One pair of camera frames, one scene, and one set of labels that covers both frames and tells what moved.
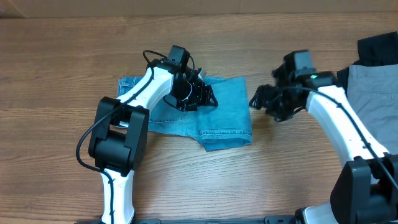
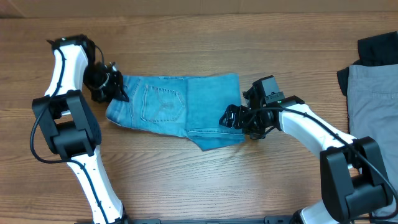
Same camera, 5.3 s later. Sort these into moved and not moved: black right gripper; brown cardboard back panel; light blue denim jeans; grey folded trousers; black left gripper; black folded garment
Moved: black left gripper; black right gripper
Not moved: light blue denim jeans; black folded garment; grey folded trousers; brown cardboard back panel
